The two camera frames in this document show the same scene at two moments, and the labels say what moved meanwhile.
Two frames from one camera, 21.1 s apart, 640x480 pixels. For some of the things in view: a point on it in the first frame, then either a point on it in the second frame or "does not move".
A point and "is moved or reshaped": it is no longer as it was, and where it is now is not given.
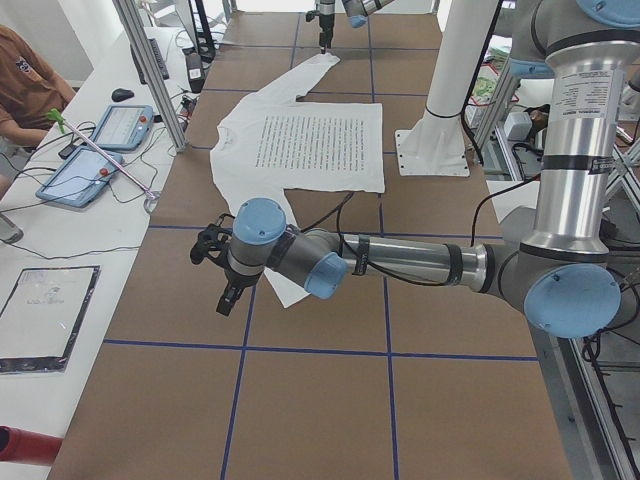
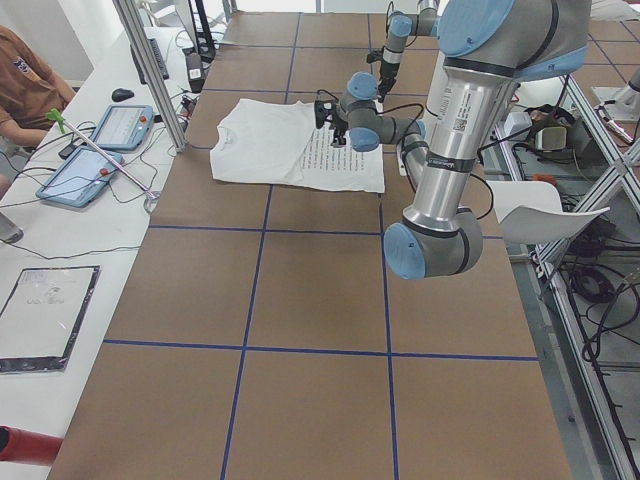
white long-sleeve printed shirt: [273, 142] is moved or reshaped
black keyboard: [158, 59] does not move
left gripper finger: [223, 305] -> [336, 141]
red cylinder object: [26, 446] does not move
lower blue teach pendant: [80, 178] does not move
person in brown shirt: [30, 88] does not move
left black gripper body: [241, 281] -> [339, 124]
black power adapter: [195, 71] does not move
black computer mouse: [121, 95] does not move
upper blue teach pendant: [124, 127] does not move
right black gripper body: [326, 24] -> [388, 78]
